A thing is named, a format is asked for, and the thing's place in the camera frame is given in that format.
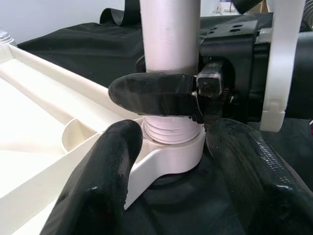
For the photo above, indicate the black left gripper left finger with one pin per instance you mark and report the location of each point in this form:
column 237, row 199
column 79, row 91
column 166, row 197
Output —
column 97, row 183

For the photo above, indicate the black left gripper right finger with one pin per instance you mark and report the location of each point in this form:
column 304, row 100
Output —
column 264, row 191

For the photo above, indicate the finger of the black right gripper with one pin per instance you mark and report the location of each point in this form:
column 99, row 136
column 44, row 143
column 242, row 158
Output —
column 141, row 64
column 151, row 94

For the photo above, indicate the white plastic table top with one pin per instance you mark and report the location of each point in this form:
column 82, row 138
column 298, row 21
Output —
column 36, row 110

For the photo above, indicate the black cloth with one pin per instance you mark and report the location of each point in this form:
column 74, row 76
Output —
column 85, row 49

